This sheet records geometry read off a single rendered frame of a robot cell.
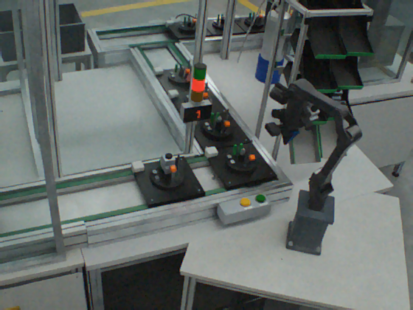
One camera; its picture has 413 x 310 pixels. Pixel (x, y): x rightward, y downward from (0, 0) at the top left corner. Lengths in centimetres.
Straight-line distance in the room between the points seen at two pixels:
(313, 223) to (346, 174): 60
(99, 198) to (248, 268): 66
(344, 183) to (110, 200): 109
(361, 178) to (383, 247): 44
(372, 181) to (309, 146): 42
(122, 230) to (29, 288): 42
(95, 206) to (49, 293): 39
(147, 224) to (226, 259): 33
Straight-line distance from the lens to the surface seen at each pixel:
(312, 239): 195
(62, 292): 200
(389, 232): 223
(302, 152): 220
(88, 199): 201
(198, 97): 195
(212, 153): 215
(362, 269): 204
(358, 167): 251
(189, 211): 193
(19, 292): 195
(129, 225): 187
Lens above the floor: 233
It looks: 38 degrees down
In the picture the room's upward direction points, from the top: 8 degrees clockwise
